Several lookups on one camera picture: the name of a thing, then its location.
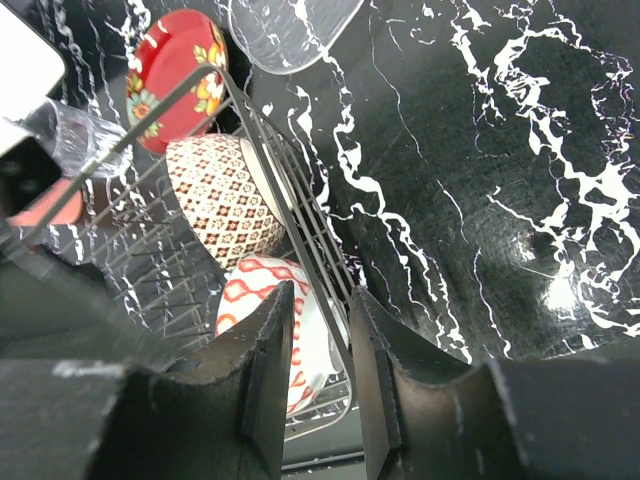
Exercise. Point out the black wire dish rack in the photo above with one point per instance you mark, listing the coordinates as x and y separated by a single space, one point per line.
162 273

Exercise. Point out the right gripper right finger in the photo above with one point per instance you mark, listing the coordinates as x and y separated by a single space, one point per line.
427 415

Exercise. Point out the clear glass plate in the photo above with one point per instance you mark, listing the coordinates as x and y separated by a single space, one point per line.
286 37

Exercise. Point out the clear plastic tumbler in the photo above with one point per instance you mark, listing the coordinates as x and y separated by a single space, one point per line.
72 137

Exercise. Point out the white dry-erase board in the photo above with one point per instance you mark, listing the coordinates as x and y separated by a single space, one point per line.
30 70

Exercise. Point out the brown patterned bowl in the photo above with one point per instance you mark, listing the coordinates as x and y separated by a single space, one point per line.
225 196

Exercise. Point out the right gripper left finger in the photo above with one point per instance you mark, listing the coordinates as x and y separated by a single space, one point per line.
89 419

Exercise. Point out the red floral plate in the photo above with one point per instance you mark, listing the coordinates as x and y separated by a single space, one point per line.
169 52

